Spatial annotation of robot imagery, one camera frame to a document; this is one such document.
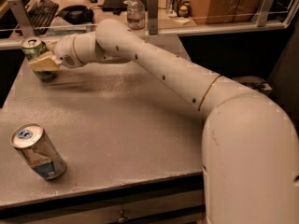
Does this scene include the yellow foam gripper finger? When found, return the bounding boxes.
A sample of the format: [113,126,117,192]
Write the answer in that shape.
[29,51,62,71]
[46,41,58,50]

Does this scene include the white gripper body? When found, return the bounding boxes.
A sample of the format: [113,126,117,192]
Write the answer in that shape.
[54,35,78,68]

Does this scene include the green soda can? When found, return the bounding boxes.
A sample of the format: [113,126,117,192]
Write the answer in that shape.
[21,36,56,82]

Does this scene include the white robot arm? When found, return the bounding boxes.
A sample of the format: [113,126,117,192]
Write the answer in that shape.
[30,19,299,224]

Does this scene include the clear plastic water bottle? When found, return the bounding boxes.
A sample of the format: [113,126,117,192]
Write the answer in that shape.
[127,0,146,37]

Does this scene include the silver blue energy drink can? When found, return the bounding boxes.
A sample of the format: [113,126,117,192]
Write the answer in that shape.
[10,123,66,180]

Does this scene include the black keyboard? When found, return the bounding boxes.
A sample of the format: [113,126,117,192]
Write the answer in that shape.
[15,0,59,35]

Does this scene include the black headphones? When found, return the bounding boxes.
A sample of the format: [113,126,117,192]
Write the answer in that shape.
[57,5,93,24]

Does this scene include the black flat device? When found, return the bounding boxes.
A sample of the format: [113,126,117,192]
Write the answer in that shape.
[101,0,148,13]

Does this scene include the glass jar on desk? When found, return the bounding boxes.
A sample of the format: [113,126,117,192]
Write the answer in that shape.
[166,0,181,17]

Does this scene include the small round brown object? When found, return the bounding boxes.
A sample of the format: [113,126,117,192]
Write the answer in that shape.
[178,6,190,18]

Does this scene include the brown cardboard box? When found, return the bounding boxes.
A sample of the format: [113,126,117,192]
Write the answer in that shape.
[190,0,262,24]

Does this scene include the left metal bracket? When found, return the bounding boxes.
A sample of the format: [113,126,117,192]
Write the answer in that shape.
[7,0,37,37]

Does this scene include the metal bracket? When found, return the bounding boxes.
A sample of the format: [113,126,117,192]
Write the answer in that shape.
[254,0,274,27]
[7,0,37,37]
[147,0,158,35]

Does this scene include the middle metal bracket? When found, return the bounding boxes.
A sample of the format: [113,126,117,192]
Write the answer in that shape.
[147,0,158,35]

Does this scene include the grey metal shelf rail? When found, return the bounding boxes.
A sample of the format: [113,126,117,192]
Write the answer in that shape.
[234,76,272,95]

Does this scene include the right metal bracket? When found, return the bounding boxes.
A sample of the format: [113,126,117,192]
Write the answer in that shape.
[254,0,274,27]

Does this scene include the grey drawer with handle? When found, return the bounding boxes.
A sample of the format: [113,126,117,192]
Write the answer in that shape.
[0,190,206,224]

